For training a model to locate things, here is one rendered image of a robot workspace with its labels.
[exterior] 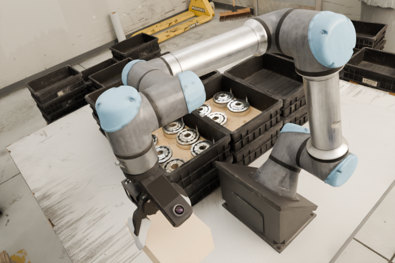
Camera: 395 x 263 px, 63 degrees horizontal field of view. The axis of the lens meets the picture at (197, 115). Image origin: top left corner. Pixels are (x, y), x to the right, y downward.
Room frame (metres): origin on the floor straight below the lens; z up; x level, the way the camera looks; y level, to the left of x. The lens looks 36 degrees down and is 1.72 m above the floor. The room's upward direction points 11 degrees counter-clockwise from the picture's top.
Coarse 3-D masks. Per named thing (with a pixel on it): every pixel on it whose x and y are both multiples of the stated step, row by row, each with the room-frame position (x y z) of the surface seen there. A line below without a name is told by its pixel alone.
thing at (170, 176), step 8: (192, 112) 1.13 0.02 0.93; (208, 120) 1.05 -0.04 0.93; (216, 128) 0.99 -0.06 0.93; (216, 144) 0.89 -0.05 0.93; (224, 144) 0.91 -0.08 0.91; (208, 152) 0.87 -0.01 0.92; (192, 160) 0.83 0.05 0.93; (200, 160) 0.85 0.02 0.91; (160, 168) 0.82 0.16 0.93; (176, 168) 0.81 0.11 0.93; (184, 168) 0.81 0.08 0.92; (168, 176) 0.78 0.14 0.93; (176, 176) 0.79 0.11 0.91
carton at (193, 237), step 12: (156, 216) 0.47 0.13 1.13; (192, 216) 0.45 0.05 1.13; (156, 228) 0.44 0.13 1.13; (168, 228) 0.43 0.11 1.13; (180, 228) 0.42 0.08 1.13; (192, 228) 0.42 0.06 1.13; (204, 228) 0.41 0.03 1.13; (156, 240) 0.41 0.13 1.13; (168, 240) 0.40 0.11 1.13; (180, 240) 0.40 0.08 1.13; (192, 240) 0.39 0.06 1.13; (204, 240) 0.40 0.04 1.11; (156, 252) 0.38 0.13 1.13; (168, 252) 0.37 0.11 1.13; (180, 252) 0.37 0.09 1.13; (192, 252) 0.38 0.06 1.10; (204, 252) 0.39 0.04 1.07
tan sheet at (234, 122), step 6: (210, 102) 1.33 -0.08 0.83; (216, 108) 1.27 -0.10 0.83; (222, 108) 1.26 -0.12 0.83; (252, 108) 1.21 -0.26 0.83; (228, 114) 1.20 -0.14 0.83; (246, 114) 1.17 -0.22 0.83; (252, 114) 1.16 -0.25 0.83; (228, 120) 1.15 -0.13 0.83; (234, 120) 1.14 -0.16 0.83; (240, 120) 1.14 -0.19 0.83; (246, 120) 1.13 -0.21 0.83; (228, 126) 1.11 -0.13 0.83; (234, 126) 1.10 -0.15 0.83
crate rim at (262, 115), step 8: (208, 80) 1.37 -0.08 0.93; (256, 88) 1.22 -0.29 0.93; (272, 96) 1.13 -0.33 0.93; (280, 104) 1.07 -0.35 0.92; (200, 112) 1.12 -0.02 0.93; (264, 112) 1.03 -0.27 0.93; (272, 112) 1.05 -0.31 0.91; (256, 120) 1.00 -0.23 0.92; (224, 128) 0.98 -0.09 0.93; (240, 128) 0.96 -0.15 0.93; (248, 128) 0.97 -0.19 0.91; (232, 136) 0.94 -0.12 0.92
